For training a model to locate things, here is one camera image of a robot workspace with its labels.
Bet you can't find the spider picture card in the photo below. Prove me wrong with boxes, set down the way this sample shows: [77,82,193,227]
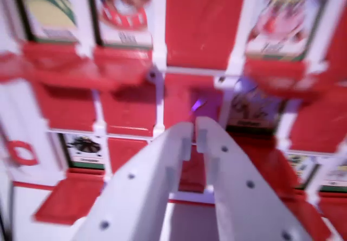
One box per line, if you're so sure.
[63,133,106,169]

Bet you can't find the red and white game board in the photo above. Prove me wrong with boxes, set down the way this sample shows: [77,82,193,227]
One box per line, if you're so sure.
[0,0,347,241]

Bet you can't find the elephant picture card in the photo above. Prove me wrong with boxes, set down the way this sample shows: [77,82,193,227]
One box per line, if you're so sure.
[226,77,287,135]

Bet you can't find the cow picture card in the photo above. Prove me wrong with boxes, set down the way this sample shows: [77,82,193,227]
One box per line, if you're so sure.
[245,0,324,61]

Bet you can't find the dog picture card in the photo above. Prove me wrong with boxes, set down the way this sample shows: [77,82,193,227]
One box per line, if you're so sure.
[93,0,153,48]

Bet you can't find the frog picture card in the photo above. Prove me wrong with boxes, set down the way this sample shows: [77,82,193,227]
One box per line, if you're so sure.
[17,0,80,43]

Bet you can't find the red flap of robin card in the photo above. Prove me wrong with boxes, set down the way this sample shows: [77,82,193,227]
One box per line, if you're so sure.
[164,73,225,138]

